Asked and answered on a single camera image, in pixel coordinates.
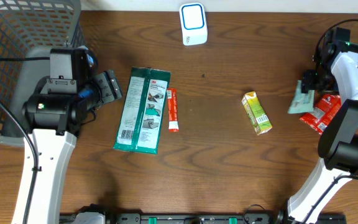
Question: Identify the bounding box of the red snack bag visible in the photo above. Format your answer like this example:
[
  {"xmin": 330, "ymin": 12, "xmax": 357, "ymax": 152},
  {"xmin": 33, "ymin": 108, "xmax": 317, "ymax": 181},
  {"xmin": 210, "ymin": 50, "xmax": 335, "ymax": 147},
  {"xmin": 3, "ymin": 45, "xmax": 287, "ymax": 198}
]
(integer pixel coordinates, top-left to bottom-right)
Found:
[{"xmin": 300, "ymin": 94, "xmax": 341, "ymax": 135}]

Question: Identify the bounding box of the mint wet wipes pack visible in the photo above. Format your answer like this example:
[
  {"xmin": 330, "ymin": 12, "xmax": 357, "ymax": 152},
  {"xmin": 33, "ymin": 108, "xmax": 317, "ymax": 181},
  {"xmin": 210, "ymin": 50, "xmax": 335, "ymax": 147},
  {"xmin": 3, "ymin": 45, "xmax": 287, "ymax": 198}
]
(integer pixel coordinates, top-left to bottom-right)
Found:
[{"xmin": 288, "ymin": 80, "xmax": 314, "ymax": 114}]

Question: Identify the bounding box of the green tea drink carton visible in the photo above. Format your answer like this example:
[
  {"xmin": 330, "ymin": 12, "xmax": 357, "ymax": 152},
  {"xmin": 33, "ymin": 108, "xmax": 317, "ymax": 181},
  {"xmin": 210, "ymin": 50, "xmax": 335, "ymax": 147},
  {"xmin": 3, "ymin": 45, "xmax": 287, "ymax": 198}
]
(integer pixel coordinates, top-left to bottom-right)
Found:
[{"xmin": 241, "ymin": 91, "xmax": 272, "ymax": 135}]

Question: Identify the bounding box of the green white 3M package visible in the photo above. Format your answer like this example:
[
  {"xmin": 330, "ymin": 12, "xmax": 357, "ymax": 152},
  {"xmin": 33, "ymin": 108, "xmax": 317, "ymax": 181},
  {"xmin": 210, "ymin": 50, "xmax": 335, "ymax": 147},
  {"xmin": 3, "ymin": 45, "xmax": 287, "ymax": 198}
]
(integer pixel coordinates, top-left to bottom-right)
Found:
[{"xmin": 113, "ymin": 67, "xmax": 171, "ymax": 154}]

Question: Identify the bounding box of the red chocolate bar wrapper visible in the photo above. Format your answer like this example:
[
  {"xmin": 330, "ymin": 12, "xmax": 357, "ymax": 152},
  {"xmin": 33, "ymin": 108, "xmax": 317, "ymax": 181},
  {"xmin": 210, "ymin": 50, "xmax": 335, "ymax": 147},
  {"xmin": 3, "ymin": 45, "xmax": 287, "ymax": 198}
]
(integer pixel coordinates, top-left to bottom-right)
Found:
[{"xmin": 167, "ymin": 88, "xmax": 179, "ymax": 132}]

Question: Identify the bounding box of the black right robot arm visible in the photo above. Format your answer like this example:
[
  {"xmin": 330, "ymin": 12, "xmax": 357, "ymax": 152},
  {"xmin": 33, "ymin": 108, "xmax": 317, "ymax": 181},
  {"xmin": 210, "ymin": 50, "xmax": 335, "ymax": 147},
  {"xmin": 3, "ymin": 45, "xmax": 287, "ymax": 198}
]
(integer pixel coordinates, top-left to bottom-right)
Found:
[{"xmin": 277, "ymin": 25, "xmax": 358, "ymax": 223}]

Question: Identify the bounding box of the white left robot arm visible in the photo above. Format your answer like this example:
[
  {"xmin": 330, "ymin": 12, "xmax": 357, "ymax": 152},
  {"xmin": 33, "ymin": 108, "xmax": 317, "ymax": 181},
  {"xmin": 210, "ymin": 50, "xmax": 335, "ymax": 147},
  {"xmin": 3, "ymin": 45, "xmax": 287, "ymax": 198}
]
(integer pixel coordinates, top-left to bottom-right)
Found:
[{"xmin": 12, "ymin": 46, "xmax": 122, "ymax": 223}]

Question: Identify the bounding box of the white barcode scanner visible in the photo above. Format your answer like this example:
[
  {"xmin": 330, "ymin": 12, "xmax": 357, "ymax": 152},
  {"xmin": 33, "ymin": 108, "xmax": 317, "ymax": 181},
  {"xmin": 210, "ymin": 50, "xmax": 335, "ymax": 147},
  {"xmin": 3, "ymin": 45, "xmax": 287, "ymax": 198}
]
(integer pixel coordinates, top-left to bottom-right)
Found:
[{"xmin": 179, "ymin": 2, "xmax": 208, "ymax": 46}]

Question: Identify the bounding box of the grey plastic mesh basket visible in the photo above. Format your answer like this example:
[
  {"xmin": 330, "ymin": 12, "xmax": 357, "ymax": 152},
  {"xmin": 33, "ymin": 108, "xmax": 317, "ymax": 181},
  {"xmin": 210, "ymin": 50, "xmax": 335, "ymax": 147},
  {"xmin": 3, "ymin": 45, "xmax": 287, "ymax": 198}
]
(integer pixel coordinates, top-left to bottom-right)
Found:
[{"xmin": 0, "ymin": 0, "xmax": 88, "ymax": 147}]

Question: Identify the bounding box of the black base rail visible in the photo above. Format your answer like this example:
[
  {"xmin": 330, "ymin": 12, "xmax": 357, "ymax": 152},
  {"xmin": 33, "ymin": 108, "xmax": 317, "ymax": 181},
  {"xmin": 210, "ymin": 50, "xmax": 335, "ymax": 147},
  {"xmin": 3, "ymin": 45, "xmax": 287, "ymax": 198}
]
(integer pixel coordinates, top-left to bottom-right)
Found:
[{"xmin": 59, "ymin": 203, "xmax": 347, "ymax": 224}]

